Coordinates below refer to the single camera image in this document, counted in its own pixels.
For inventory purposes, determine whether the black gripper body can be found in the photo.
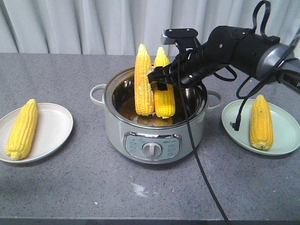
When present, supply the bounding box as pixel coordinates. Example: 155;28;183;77
165;26;244;86

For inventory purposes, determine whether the green round plate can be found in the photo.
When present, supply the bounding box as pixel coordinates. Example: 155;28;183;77
221;99;300;156

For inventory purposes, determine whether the yellow corn cob dark spot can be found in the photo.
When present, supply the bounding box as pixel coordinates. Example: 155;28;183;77
249;95;274;150

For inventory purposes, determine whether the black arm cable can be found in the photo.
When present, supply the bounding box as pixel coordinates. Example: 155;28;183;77
175;0;300;225

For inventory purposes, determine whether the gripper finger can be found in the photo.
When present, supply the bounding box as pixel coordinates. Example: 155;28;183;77
147;66;168;91

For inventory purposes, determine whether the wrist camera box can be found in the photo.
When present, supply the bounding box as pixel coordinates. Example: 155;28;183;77
160;28;198;45

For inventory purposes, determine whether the white pleated curtain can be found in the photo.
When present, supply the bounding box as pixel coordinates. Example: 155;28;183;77
0;0;300;58

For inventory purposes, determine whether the beige round plate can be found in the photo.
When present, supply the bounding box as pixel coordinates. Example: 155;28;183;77
0;103;73;164

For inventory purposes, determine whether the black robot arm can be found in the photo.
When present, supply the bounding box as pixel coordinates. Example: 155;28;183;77
148;26;300;92

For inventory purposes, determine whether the green electric cooking pot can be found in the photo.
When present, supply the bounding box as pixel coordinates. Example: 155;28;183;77
90;68;223;164

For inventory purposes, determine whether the yellow corn cob pale patch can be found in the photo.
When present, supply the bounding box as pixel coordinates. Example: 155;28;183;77
134;44;154;116

